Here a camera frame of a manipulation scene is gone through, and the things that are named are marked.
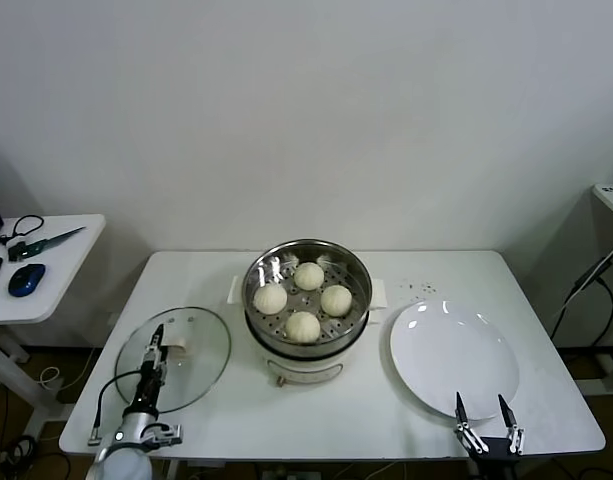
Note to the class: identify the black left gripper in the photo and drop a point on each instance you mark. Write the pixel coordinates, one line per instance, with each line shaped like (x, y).
(151, 390)

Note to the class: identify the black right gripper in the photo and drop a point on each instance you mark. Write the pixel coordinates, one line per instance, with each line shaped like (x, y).
(496, 460)

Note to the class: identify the white steamed baozi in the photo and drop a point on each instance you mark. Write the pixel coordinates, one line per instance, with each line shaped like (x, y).
(336, 300)
(308, 276)
(302, 327)
(270, 299)

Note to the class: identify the perforated steel steamer basket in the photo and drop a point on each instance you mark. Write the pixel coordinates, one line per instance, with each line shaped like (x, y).
(266, 332)

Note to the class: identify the white round plate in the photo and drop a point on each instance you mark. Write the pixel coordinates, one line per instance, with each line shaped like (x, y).
(451, 360)

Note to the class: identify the white side table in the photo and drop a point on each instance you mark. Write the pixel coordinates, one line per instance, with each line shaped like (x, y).
(71, 290)

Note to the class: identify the scattered dark crumbs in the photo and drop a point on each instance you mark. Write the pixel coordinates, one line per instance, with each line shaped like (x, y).
(427, 287)

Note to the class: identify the white electric cooker pot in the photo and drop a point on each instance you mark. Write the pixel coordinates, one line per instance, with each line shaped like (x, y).
(306, 372)

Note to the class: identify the blue computer mouse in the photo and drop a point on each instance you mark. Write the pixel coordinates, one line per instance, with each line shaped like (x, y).
(27, 279)

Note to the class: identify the green flat tool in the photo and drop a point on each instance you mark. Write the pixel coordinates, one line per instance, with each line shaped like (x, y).
(48, 242)

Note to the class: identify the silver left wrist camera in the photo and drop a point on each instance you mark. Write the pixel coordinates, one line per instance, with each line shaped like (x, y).
(165, 435)

